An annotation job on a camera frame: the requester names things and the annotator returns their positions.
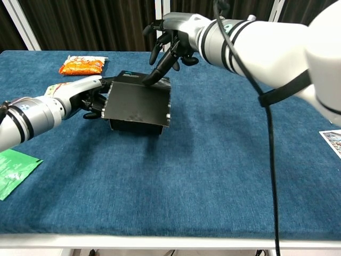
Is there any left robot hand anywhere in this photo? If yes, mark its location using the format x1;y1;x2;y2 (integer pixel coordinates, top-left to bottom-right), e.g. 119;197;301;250
54;75;118;120

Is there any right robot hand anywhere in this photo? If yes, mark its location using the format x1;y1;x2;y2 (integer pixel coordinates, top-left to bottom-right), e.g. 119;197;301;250
142;12;211;86

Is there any black paper box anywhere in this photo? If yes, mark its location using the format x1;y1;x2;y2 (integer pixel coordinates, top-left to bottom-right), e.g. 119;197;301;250
100;70;172;136

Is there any yellow-green snack packet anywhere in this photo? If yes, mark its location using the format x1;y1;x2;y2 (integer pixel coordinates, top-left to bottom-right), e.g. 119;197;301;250
45;82;72;96

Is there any black pleated curtain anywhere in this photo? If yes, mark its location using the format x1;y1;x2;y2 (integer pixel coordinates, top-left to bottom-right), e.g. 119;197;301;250
0;5;27;53
15;0;158;51
170;0;275;53
277;0;336;26

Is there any orange snack packet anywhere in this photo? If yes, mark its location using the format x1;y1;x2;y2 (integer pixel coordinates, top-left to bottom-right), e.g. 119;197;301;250
59;55;109;76

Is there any green sachet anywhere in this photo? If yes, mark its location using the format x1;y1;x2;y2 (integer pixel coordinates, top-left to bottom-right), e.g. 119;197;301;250
0;148;44;201

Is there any blue table mat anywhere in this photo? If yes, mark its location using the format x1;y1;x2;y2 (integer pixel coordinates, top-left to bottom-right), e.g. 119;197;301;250
0;50;341;239

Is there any photo postcard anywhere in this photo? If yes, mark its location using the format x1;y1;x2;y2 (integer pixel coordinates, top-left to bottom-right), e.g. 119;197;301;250
319;130;341;160

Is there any white frame post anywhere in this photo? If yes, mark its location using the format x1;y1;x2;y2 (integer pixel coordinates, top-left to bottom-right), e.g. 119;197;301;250
0;0;42;51
269;0;285;22
154;0;171;53

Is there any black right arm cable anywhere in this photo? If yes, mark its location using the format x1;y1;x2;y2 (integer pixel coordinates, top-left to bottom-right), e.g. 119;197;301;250
213;0;281;256

